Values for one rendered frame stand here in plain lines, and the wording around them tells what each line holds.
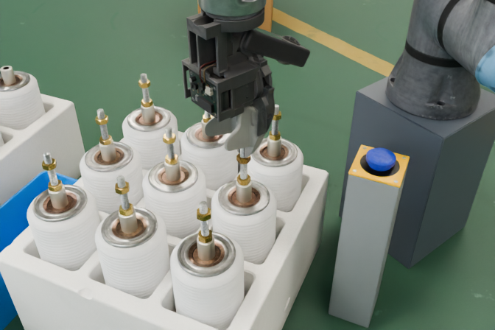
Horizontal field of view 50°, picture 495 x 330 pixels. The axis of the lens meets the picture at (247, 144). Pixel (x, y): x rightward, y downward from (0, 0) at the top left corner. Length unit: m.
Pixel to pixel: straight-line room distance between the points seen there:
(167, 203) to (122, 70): 0.90
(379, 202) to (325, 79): 0.87
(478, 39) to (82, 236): 0.59
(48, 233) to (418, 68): 0.60
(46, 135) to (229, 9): 0.65
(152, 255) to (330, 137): 0.71
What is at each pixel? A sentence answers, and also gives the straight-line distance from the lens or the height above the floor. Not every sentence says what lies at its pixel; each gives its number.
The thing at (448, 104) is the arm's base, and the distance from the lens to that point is 0.90.
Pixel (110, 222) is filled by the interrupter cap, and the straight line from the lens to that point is 0.77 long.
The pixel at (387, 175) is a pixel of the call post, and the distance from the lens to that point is 0.75.
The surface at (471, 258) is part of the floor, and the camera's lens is 1.12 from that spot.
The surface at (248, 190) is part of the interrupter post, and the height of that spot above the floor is 0.27.
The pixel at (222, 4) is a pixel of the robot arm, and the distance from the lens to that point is 0.58.
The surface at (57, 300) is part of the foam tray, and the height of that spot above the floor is 0.14.
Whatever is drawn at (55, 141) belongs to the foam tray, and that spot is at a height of 0.13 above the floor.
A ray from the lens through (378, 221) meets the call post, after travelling 0.78.
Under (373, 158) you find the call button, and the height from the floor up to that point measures 0.33.
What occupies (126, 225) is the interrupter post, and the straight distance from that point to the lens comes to 0.74.
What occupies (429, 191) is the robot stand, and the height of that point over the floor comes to 0.19.
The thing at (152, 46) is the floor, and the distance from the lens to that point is 1.78.
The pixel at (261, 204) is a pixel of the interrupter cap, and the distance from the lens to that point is 0.77.
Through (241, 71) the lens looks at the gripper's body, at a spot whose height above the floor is 0.48.
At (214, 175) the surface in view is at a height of 0.20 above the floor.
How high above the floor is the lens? 0.78
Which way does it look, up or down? 37 degrees down
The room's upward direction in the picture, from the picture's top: straight up
